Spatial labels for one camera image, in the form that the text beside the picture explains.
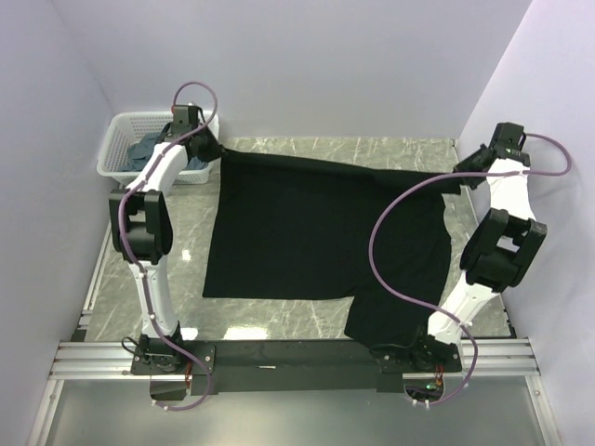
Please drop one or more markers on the grey blue t shirt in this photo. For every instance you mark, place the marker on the grey blue t shirt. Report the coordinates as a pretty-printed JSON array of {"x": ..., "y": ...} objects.
[{"x": 138, "y": 154}]

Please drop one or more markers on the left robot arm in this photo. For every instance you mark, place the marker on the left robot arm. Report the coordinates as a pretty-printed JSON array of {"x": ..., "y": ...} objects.
[{"x": 143, "y": 234}]

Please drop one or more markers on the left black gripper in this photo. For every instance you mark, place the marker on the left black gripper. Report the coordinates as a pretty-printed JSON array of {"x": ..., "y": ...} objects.
[{"x": 214, "y": 148}]

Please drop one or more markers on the aluminium rail frame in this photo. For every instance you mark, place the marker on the aluminium rail frame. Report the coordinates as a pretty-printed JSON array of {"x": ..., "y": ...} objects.
[{"x": 92, "y": 399}]

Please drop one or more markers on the white plastic laundry basket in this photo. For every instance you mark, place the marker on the white plastic laundry basket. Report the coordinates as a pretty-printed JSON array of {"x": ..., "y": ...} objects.
[{"x": 130, "y": 127}]

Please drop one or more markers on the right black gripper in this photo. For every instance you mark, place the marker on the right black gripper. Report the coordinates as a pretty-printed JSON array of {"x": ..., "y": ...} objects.
[{"x": 464, "y": 164}]

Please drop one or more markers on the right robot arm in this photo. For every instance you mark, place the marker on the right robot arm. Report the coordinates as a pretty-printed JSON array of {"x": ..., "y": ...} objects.
[{"x": 504, "y": 245}]

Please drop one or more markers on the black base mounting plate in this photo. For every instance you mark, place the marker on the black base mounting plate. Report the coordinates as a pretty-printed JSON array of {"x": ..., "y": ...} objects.
[{"x": 285, "y": 365}]

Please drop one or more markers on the black t shirt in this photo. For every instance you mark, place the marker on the black t shirt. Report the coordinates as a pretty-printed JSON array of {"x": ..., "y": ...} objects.
[{"x": 301, "y": 229}]

